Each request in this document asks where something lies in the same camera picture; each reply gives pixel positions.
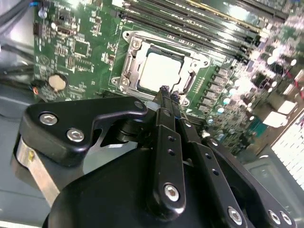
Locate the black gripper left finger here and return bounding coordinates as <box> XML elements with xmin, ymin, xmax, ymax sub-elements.
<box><xmin>10</xmin><ymin>86</ymin><xmax>187</xmax><ymax>213</ymax></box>

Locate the silver CPU chip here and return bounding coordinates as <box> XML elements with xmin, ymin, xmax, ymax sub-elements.
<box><xmin>139</xmin><ymin>46</ymin><xmax>190</xmax><ymax>93</ymax></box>

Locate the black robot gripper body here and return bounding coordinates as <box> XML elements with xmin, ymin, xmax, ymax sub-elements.
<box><xmin>41</xmin><ymin>145</ymin><xmax>223</xmax><ymax>228</ymax></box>

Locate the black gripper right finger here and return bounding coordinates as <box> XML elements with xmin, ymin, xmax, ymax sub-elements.
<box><xmin>171</xmin><ymin>91</ymin><xmax>297</xmax><ymax>228</ymax></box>

